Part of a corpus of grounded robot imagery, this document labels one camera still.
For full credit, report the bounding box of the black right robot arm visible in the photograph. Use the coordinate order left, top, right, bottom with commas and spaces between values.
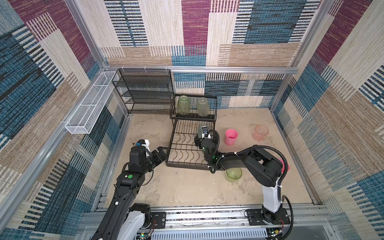
195, 131, 291, 225

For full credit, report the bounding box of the pale frosted green cup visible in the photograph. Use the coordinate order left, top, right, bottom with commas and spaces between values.
197, 97, 210, 117

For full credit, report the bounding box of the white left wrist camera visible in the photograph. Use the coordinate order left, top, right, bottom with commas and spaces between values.
136, 139, 151, 157

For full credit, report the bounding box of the clear pink cup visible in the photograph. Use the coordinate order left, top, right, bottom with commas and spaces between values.
253, 125, 269, 141

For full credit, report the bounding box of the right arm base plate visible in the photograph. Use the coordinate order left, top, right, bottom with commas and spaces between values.
245, 208, 291, 226

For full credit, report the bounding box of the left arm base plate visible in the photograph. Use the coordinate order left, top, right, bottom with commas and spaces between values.
143, 212, 167, 230

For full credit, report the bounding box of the black two-tier dish rack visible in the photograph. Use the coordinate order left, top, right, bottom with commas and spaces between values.
166, 94, 218, 170

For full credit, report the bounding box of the aluminium front rail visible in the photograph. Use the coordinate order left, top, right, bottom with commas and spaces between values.
77, 205, 334, 240

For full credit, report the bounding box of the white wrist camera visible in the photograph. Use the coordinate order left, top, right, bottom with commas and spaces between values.
199, 125, 211, 139
136, 139, 151, 157

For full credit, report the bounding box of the white wire mesh basket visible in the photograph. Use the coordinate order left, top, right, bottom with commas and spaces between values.
65, 72, 116, 135

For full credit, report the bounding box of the opaque pink cup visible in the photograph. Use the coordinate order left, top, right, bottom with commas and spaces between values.
225, 129, 239, 146

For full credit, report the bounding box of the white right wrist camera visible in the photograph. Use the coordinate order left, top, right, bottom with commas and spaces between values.
199, 125, 211, 139

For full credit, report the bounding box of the black mesh shelf rack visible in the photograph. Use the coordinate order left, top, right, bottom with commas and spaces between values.
112, 69, 174, 115

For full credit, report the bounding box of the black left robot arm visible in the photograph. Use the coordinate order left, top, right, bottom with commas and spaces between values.
92, 145, 168, 240

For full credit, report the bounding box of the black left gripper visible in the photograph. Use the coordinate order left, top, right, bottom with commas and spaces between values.
140, 146, 168, 175

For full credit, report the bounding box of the teal frosted cup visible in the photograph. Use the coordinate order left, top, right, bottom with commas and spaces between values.
198, 124, 209, 135

